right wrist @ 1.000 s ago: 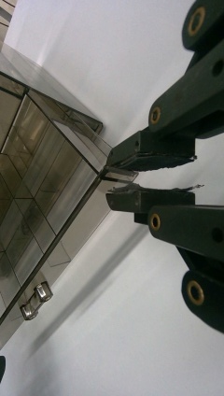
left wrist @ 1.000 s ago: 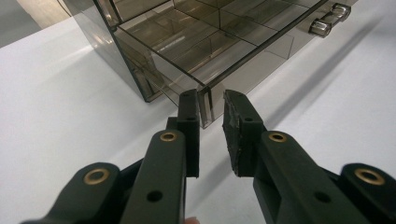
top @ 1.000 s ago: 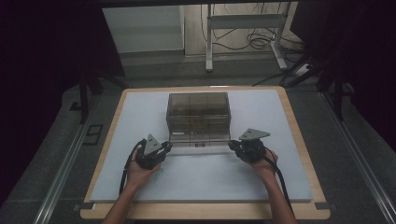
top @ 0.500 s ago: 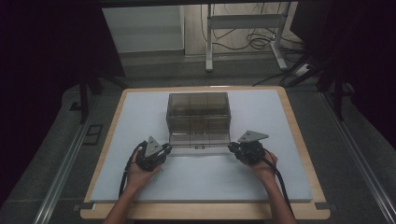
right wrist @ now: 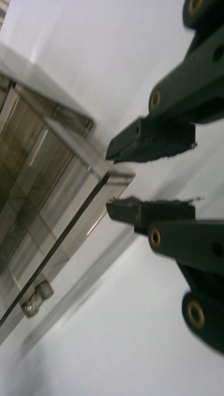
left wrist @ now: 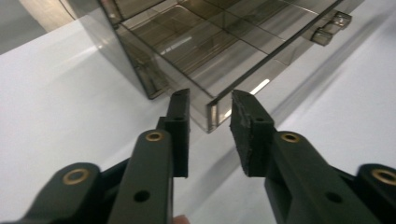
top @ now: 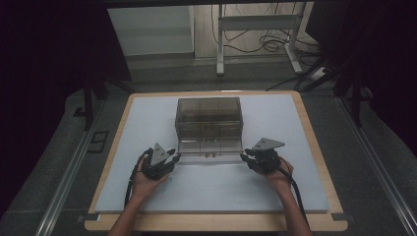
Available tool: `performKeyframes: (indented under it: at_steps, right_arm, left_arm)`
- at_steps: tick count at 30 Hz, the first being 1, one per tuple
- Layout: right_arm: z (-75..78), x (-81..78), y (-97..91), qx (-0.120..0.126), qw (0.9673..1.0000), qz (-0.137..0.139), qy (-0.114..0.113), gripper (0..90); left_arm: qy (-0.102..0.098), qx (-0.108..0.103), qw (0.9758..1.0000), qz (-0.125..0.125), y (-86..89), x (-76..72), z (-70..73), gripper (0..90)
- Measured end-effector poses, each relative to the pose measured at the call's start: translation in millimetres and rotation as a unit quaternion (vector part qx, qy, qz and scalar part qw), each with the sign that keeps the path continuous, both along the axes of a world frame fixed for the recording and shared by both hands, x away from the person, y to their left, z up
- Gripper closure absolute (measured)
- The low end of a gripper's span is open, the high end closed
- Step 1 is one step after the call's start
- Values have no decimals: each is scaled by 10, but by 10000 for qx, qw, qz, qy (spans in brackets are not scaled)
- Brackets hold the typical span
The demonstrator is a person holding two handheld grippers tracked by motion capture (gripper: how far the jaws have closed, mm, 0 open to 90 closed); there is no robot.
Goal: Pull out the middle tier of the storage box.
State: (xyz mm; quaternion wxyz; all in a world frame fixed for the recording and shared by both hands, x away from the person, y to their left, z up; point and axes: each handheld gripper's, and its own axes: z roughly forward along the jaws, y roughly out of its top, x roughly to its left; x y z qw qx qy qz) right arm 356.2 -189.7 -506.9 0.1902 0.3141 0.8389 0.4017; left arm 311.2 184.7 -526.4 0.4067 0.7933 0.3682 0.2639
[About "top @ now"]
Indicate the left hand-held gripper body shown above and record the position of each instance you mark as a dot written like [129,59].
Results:
[159,164]

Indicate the person's right hand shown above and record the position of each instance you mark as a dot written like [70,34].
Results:
[278,180]

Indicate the grey tape strip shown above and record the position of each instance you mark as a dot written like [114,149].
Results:
[342,217]
[87,217]

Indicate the white foam mat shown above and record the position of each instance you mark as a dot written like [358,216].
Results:
[213,193]

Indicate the smoky clear drawer box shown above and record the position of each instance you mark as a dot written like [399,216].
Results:
[208,111]

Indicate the clear plastic drawer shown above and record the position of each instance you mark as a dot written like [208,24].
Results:
[196,147]

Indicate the black stand leg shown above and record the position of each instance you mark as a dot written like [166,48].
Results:
[88,105]
[356,101]

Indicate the white cabinet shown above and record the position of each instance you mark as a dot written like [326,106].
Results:
[150,31]

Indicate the wooden table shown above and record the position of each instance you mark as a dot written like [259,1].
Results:
[209,223]

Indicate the white power strip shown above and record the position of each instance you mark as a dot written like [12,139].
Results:
[318,73]

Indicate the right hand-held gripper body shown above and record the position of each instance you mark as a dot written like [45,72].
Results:
[265,160]

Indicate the aluminium rail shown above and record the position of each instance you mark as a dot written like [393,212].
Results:
[380,167]
[65,183]

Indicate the person's left hand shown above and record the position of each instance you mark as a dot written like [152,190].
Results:
[144,187]

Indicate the dark curtain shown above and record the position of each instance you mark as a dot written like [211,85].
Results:
[377,49]
[49,65]

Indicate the white metal desk frame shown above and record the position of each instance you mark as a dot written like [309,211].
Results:
[259,22]

